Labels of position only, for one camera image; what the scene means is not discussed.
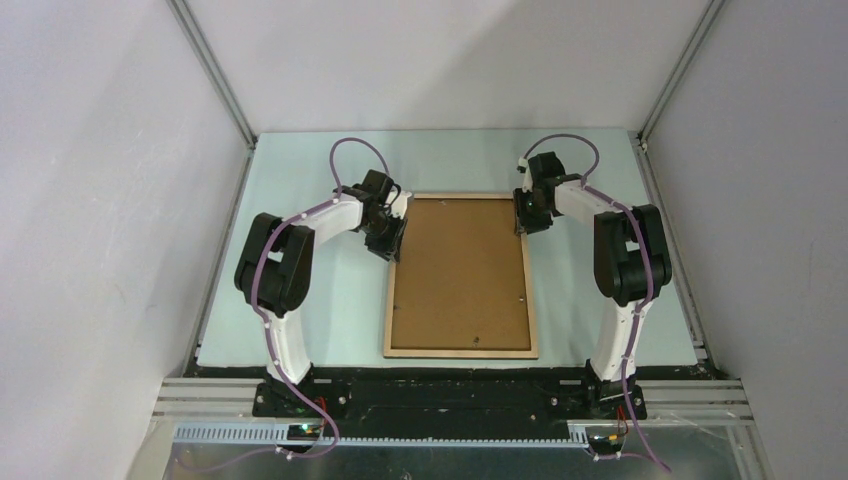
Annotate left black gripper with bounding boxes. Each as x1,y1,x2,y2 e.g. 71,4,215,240
361,210,408,265

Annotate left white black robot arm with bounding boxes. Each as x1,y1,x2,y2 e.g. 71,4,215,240
234,170,413,417

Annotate black picture frame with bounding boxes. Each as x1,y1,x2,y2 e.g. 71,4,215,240
382,192,541,360

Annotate brown cardboard backing board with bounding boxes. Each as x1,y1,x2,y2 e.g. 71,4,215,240
390,197,534,351

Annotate purple cable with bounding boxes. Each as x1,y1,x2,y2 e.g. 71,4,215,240
523,133,670,472
248,137,393,460

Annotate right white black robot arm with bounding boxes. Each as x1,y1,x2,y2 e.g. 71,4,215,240
513,152,672,418

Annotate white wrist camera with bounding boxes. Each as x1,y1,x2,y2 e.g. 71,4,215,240
517,157,534,193
389,190,414,218

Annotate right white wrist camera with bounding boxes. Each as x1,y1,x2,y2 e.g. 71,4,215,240
517,157,534,193

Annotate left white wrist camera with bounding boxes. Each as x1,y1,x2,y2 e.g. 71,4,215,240
389,190,414,218

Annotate aluminium frame rail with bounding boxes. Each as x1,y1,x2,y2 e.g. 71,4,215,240
152,379,755,448

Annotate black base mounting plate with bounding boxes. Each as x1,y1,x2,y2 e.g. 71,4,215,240
252,367,647,433

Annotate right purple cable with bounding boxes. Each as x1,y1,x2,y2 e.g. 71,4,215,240
523,133,670,472

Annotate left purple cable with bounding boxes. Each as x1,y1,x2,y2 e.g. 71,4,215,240
248,137,393,460

